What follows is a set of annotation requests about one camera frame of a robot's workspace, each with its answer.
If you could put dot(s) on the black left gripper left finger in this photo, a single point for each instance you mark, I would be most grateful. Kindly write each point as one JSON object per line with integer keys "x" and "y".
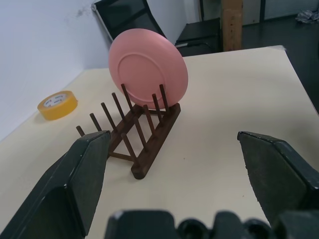
{"x": 64, "y": 179}

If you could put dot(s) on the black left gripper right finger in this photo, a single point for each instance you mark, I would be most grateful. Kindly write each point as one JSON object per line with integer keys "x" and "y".
{"x": 279, "y": 174}

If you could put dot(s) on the pink plate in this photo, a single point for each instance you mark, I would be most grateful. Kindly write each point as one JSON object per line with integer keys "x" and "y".
{"x": 147, "y": 67}

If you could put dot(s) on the dark wooden dish rack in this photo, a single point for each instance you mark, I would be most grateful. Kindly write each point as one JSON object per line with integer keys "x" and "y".
{"x": 147, "y": 129}

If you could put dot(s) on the yellow tape roll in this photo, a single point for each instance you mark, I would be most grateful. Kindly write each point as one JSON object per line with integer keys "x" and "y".
{"x": 57, "y": 105}

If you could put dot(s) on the crumpled grey foil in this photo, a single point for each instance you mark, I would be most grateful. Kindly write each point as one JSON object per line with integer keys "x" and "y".
{"x": 307, "y": 17}

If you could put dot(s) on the black mesh office chair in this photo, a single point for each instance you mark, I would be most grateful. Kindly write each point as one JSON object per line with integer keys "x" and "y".
{"x": 129, "y": 17}

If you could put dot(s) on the light wooden post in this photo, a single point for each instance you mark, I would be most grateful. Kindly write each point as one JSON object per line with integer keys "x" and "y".
{"x": 232, "y": 25}

